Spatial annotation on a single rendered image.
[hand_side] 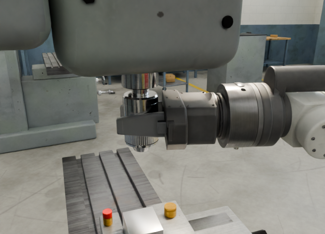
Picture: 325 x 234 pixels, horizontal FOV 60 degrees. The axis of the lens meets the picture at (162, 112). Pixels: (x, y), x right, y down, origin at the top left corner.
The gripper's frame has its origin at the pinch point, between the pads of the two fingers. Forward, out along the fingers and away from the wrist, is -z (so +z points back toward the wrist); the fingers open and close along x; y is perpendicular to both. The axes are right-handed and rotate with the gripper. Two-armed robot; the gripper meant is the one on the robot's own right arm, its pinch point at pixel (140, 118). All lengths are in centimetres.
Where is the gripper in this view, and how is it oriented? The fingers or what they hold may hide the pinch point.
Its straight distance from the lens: 38.3
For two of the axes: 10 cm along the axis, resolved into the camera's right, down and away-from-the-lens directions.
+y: 0.1, 9.5, 3.2
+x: 0.5, 3.1, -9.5
